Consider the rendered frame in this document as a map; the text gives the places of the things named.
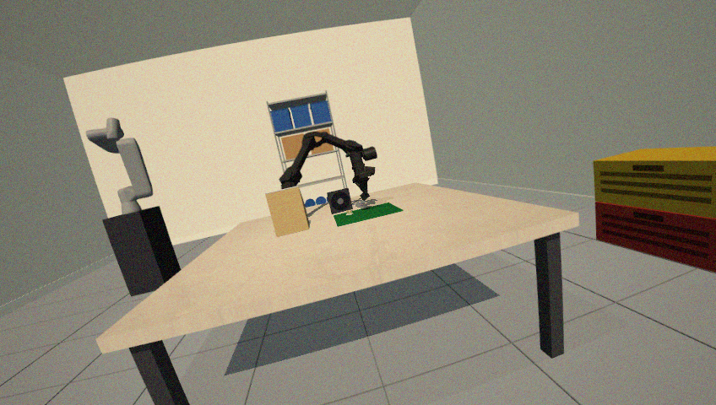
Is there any green circuit board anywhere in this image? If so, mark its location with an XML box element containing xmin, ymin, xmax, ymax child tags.
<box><xmin>334</xmin><ymin>202</ymin><xmax>404</xmax><ymax>227</ymax></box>

